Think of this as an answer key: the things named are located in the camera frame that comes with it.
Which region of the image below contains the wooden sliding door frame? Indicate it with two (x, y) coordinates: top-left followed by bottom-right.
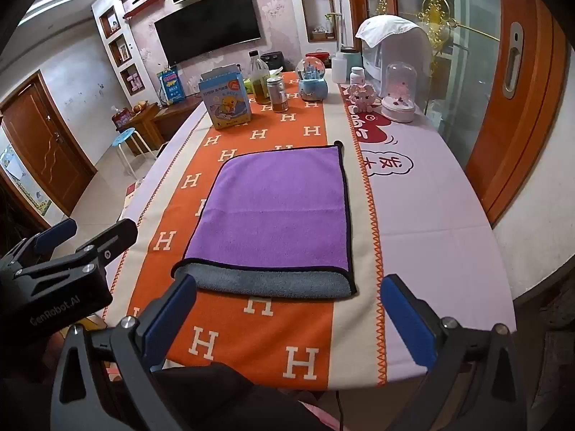
(464, 0), (575, 228)

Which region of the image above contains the blue snack bag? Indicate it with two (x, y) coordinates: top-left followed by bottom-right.
(157, 67), (186, 105)

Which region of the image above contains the red pot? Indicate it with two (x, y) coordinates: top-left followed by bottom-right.
(304, 50), (331, 70)

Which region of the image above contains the blue duck print box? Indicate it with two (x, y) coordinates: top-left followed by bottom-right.
(198, 72), (252, 132)

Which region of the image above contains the wooden side table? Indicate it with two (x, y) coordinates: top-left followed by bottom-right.
(118, 97), (204, 150)

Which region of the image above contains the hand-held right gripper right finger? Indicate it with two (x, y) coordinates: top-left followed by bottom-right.
(380, 274), (535, 431)

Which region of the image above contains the black wall television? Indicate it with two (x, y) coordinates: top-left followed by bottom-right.
(154, 0), (262, 66)

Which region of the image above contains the glass dome ornament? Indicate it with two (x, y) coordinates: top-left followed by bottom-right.
(381, 63), (418, 124)

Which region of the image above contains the blue snow globe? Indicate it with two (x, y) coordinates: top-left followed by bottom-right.
(296, 58), (330, 102)

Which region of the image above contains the white plastic jar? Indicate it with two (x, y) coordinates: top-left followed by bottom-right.
(331, 52), (353, 85)

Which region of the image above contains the glass jar with brown contents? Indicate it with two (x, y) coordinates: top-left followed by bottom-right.
(267, 76), (289, 114)

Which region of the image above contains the glass oil bottle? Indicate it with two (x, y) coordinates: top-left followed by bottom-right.
(249, 50), (272, 105)

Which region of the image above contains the pink elephant figurine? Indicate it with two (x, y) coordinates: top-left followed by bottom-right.
(345, 83), (376, 115)

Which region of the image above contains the purple and grey towel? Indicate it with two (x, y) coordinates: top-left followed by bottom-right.
(171, 141), (357, 300)

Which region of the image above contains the wooden door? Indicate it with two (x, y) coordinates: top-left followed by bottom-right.
(0, 69), (98, 217)

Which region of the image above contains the orange patterned table runner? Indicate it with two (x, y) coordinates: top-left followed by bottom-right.
(102, 71), (388, 391)

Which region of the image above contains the blue round stool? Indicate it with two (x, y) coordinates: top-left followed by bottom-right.
(111, 128), (158, 179)

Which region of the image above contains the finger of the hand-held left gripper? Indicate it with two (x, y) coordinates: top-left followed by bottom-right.
(18, 218), (139, 279)
(0, 218), (77, 274)

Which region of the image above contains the white appliance with cloth cover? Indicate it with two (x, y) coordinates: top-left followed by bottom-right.
(355, 14), (433, 93)

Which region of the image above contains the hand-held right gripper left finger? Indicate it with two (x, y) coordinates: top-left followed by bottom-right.
(50, 273), (198, 431)

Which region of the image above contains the red wall shelf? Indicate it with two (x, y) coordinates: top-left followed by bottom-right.
(122, 0), (167, 19)

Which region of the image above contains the pink printed tablecloth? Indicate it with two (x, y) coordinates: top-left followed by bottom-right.
(104, 68), (517, 391)

